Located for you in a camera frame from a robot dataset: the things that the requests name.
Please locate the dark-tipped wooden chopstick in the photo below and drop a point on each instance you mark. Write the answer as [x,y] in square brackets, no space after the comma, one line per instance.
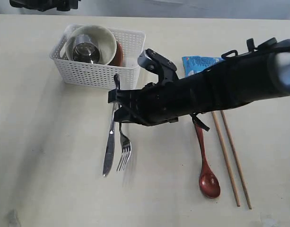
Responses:
[239,169]

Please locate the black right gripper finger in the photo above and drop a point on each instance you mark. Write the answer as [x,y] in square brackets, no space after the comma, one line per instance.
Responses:
[122,96]
[128,114]

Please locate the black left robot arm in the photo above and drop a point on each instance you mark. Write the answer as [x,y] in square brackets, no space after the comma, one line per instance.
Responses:
[44,5]

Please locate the brown wooden plate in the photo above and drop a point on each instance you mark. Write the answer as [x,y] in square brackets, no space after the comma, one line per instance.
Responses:
[118,58]

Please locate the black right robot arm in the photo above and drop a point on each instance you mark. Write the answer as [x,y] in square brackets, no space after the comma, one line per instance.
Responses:
[263,72]

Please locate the cream ceramic bowl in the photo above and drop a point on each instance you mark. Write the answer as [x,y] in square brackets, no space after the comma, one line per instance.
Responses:
[102,36]

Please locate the dark red wooden spoon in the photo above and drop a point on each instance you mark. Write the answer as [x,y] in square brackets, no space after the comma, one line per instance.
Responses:
[208,182]

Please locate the shiny stainless steel cup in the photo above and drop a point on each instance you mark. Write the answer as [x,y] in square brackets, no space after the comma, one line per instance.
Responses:
[85,50]

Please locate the blue snack packet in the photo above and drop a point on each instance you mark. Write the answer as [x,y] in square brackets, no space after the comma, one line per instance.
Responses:
[196,64]

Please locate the white perforated plastic basket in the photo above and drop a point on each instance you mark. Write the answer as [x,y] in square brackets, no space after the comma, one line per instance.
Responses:
[98,75]

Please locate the steel cutlery handle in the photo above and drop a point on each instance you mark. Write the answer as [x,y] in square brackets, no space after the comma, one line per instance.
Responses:
[126,148]
[109,153]

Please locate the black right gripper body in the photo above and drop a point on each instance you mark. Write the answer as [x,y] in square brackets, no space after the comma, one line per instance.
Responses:
[162,102]

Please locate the light wooden chopstick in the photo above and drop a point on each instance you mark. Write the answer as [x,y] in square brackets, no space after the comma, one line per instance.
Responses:
[229,170]

